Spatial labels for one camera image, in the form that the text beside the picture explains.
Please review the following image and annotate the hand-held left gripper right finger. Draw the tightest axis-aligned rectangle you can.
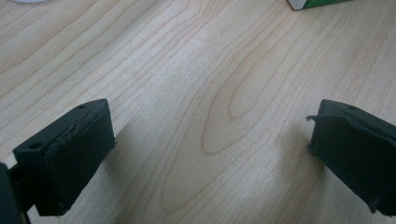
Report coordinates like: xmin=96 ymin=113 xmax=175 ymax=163
xmin=305 ymin=98 xmax=396 ymax=217

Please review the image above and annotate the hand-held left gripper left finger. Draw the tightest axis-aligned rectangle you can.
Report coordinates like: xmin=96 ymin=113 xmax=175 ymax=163
xmin=12 ymin=98 xmax=117 ymax=217

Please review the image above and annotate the green and white carton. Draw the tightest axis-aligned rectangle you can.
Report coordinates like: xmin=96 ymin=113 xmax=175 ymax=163
xmin=287 ymin=0 xmax=353 ymax=11

